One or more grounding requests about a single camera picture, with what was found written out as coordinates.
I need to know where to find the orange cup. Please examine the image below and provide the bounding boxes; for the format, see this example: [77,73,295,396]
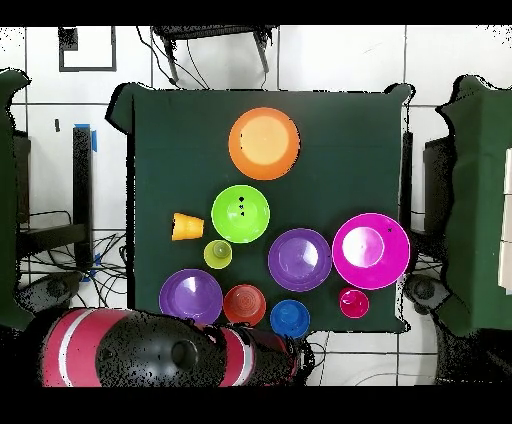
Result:
[171,212,206,242]

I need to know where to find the black table frame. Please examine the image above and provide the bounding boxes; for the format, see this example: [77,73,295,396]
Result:
[13,124,95,273]
[400,130,455,241]

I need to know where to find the green cloth side table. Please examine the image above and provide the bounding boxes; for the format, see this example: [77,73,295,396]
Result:
[434,74,512,338]
[0,68,39,332]

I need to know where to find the tangle of floor cables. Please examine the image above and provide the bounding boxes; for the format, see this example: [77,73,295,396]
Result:
[19,209,129,309]

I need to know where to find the dark green table cloth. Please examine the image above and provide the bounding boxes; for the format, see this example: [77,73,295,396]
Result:
[105,81,413,335]

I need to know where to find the white boxes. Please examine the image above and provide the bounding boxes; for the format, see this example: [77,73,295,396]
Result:
[497,146,512,296]

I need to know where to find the large orange bowl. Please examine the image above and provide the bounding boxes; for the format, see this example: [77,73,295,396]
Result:
[227,106,301,181]

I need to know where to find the green bowl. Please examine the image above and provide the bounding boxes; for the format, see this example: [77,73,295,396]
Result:
[210,184,271,244]

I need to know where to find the large pink bowl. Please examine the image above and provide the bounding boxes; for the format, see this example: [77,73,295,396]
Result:
[331,212,412,291]

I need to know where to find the black stand foot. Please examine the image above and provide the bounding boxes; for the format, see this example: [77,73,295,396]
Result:
[403,273,451,315]
[15,271,83,315]

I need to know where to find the blue bowl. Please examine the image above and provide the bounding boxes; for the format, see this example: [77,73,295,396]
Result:
[269,299,312,340]

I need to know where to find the red cup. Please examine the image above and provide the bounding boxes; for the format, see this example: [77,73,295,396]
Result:
[338,287,371,320]

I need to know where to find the blue tape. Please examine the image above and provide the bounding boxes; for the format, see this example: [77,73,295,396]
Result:
[73,122,98,153]

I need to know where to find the small orange bowl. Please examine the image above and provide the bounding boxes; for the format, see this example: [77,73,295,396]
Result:
[222,284,268,327]

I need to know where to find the yellow cup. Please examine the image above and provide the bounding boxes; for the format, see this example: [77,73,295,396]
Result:
[203,239,234,270]

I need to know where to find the black chair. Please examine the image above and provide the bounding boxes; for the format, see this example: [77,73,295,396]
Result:
[151,25,280,87]

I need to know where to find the purple bowl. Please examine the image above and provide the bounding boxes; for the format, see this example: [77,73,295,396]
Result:
[158,268,224,325]
[267,227,333,293]

